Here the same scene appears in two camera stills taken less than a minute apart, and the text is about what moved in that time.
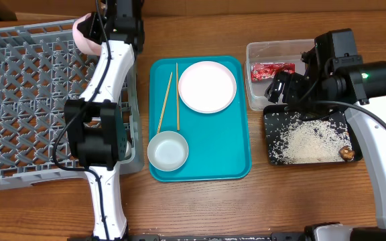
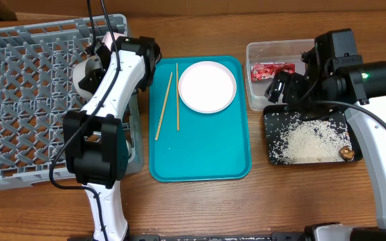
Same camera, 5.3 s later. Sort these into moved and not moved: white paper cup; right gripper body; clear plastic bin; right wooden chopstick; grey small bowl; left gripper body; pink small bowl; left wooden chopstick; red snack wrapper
Moved: pink small bowl; grey small bowl; left gripper body
Not moved: clear plastic bin; red snack wrapper; right gripper body; left wooden chopstick; right wooden chopstick; white paper cup
